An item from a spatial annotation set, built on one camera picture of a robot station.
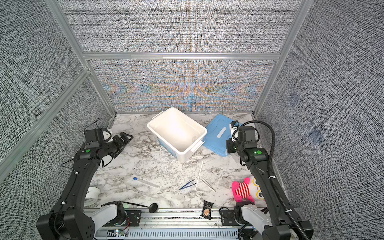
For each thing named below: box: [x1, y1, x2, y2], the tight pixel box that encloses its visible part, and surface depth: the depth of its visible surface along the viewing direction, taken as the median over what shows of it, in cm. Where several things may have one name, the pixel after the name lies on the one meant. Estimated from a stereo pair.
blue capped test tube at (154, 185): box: [133, 176, 159, 188], surface depth 87 cm
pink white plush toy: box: [231, 175, 266, 203], surface depth 78 cm
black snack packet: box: [200, 200, 214, 220], surface depth 76 cm
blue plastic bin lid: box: [203, 114, 233, 157], surface depth 108 cm
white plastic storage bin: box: [147, 107, 208, 163], surface depth 97 cm
